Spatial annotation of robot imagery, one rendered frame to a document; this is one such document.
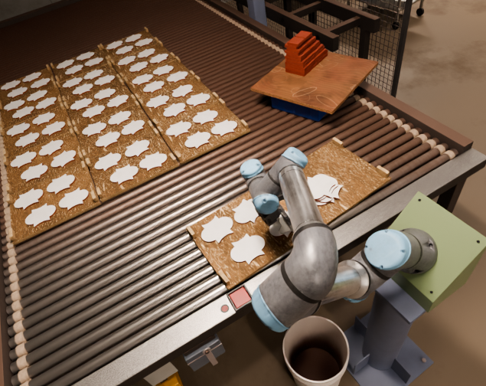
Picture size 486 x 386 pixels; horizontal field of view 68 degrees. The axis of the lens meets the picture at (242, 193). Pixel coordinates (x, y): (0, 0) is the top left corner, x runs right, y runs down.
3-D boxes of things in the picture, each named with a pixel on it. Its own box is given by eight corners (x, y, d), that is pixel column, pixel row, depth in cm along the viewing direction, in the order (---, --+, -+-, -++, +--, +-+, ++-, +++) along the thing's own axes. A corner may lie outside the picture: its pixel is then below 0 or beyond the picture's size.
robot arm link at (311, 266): (325, 256, 68) (282, 138, 108) (289, 289, 73) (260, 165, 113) (367, 276, 73) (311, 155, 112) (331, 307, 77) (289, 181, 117)
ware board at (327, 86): (378, 64, 196) (378, 61, 195) (332, 114, 173) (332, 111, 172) (299, 48, 222) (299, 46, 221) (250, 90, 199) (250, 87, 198)
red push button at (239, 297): (252, 301, 127) (251, 299, 126) (237, 309, 126) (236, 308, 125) (243, 288, 131) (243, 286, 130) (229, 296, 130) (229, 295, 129)
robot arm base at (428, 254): (446, 242, 113) (435, 240, 107) (424, 282, 116) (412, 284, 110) (402, 220, 124) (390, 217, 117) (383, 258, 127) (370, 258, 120)
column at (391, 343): (433, 363, 186) (490, 280, 123) (379, 410, 176) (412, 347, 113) (377, 306, 210) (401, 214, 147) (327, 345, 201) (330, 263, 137)
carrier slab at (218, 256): (316, 232, 142) (316, 230, 141) (229, 291, 131) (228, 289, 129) (265, 184, 164) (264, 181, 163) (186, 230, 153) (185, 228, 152)
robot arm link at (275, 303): (398, 276, 113) (306, 305, 73) (364, 302, 120) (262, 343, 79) (373, 245, 119) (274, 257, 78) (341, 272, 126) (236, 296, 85)
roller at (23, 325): (406, 127, 180) (406, 118, 177) (14, 341, 135) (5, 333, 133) (399, 124, 184) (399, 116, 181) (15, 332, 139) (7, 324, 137)
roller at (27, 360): (431, 142, 170) (432, 132, 167) (17, 377, 126) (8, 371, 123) (422, 139, 174) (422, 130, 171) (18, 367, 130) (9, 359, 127)
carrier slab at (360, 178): (391, 180, 153) (392, 177, 152) (318, 231, 142) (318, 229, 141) (332, 142, 175) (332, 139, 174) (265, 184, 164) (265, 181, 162)
